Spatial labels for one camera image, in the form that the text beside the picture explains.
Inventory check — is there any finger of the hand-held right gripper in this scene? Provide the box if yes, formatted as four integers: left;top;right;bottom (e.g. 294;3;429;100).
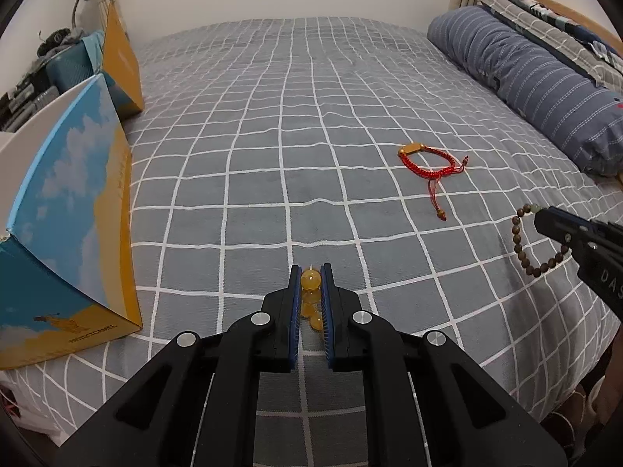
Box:
540;205;623;240
534;209;598;257

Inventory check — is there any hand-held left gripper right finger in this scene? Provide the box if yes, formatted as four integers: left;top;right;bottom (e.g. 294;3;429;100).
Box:
321;263;570;467

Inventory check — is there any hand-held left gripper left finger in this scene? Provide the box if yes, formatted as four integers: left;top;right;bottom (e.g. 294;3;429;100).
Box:
49;263;300;467

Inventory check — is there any yellow bead bracelet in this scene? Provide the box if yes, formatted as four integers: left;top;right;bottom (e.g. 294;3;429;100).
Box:
299;267;324;334

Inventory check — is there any brown wooden bead bracelet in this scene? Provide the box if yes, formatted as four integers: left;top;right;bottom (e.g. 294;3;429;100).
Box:
511;203;570;277

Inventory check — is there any blue and yellow cardboard box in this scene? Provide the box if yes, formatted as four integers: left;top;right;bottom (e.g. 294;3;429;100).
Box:
0;2;146;370

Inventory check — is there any blue striped pillow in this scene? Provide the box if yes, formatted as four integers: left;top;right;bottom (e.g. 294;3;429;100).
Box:
427;6;623;176

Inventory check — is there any wooden headboard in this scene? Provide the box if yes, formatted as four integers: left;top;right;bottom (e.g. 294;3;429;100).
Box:
523;0;623;42

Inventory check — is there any grey checked folded quilt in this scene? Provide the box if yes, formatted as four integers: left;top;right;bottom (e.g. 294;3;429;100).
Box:
467;0;623;91

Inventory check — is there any white plastic bag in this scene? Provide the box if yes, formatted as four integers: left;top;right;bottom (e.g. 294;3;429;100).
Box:
0;374;65;448

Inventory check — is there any teal cloth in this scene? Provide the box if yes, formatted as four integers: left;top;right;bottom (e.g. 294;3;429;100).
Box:
82;30;106;60

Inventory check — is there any black cluttered gear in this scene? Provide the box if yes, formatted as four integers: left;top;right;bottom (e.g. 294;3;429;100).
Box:
36;28;87;58

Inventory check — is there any red string bracelet, gold charm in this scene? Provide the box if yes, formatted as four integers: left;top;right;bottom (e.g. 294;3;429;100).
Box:
398;142;469;221

